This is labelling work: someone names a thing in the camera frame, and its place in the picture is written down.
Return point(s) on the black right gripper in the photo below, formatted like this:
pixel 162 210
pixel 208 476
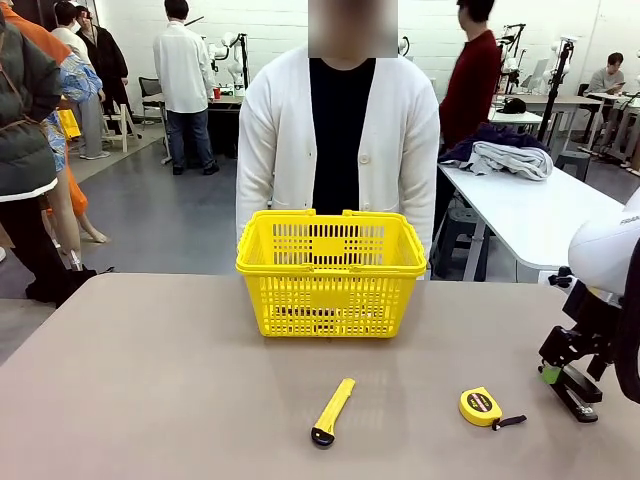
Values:
pixel 595 315

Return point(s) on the black stapler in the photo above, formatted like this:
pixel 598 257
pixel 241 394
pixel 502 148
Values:
pixel 580 395

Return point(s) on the person's left forearm white sleeve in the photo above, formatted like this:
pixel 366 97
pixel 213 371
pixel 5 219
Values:
pixel 417 195

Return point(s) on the person's right forearm white sleeve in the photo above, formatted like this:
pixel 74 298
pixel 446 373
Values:
pixel 252 190

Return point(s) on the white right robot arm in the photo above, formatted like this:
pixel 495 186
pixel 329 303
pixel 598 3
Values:
pixel 605 250

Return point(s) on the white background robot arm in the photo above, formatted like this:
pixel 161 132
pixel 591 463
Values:
pixel 510 62
pixel 232 55
pixel 559 55
pixel 404 44

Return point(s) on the yellow plastic shopping basket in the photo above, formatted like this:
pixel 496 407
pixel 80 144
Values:
pixel 330 299

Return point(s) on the seated person in grey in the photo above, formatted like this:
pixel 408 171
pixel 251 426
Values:
pixel 606 80

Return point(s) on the person in red sweater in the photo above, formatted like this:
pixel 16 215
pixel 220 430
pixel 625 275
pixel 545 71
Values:
pixel 472 80

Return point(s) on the person in white cardigan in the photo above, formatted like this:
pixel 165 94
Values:
pixel 280 125

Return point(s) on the person in white lab coat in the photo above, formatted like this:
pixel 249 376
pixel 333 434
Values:
pixel 182 75

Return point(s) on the person in black coat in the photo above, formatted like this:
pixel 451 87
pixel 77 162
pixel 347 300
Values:
pixel 110 55

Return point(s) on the person in light beige outfit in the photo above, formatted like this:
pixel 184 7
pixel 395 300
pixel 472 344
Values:
pixel 75 45

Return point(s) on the person in dark puffer jacket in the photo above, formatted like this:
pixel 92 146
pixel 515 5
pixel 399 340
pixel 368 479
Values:
pixel 25 125

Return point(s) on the yellow tape measure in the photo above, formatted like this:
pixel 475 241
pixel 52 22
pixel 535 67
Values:
pixel 477 407

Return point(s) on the large white table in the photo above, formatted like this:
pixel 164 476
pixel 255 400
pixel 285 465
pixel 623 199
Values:
pixel 525 210

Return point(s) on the black stool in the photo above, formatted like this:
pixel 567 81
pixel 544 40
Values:
pixel 457 235

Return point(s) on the grey plastic stool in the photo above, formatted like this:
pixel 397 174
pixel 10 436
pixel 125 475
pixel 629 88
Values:
pixel 574 162

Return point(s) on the grey white garment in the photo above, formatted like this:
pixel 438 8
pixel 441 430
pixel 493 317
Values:
pixel 515 157

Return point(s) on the pile of clothes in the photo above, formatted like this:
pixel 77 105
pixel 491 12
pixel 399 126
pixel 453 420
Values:
pixel 500 134

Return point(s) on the small white table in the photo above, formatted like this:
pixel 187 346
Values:
pixel 515 119

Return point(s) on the yellow black utility knife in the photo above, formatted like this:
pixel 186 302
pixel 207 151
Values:
pixel 332 412

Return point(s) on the brown background table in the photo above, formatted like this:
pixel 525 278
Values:
pixel 565 102

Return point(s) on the black bag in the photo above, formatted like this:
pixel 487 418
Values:
pixel 514 106

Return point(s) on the black tripod stand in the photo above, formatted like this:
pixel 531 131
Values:
pixel 555 95
pixel 512 50

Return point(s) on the dark background table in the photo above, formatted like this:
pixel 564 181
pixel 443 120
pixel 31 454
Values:
pixel 225 115

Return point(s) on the red cup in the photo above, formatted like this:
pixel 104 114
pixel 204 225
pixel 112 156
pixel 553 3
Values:
pixel 216 93

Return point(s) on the black office chair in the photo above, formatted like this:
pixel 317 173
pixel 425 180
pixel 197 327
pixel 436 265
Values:
pixel 149 92

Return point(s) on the white wooden step stool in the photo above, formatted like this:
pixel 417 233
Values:
pixel 122 127

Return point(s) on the yellow bag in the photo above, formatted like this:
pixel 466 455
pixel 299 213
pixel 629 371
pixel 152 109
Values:
pixel 69 122

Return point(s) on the mannequin in orange blue clothes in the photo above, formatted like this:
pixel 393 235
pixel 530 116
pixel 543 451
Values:
pixel 75 80

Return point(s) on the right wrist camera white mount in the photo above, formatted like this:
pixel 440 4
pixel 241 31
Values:
pixel 560 279

